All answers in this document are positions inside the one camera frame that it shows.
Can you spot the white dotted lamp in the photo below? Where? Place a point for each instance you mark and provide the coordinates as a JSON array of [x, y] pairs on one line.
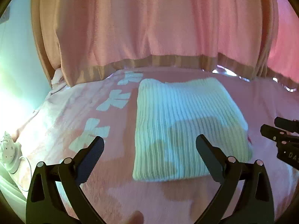
[[8, 151]]

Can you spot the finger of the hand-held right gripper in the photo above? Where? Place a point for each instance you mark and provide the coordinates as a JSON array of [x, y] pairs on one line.
[[286, 123], [272, 131]]

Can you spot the white pillow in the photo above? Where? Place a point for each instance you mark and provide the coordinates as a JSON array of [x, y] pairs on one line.
[[57, 77]]

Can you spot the white knit sweater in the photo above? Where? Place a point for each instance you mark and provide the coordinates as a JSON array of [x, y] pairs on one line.
[[186, 112]]

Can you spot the pink curtain with tan hem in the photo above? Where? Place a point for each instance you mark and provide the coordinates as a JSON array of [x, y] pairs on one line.
[[151, 21]]

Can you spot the white bed sheet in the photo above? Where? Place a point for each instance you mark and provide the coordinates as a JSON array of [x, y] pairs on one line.
[[11, 189]]

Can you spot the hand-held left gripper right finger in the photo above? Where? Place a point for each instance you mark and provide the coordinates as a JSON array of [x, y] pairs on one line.
[[208, 154]]

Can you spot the red-pink curtain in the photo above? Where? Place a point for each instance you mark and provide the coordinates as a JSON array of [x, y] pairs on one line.
[[286, 39]]

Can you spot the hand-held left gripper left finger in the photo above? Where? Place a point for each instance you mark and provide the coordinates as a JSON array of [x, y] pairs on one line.
[[93, 154]]

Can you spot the pink fleece blanket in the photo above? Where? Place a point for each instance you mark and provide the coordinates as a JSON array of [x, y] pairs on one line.
[[144, 198]]

